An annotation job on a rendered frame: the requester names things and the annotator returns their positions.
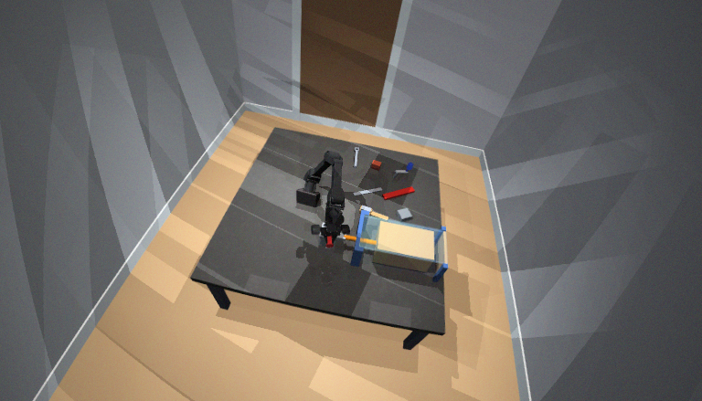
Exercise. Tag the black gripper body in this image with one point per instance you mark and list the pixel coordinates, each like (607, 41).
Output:
(315, 229)

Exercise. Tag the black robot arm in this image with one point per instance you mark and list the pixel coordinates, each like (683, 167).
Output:
(335, 195)

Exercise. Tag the clear-panelled rack with blue uprights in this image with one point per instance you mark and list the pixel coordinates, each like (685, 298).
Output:
(391, 244)

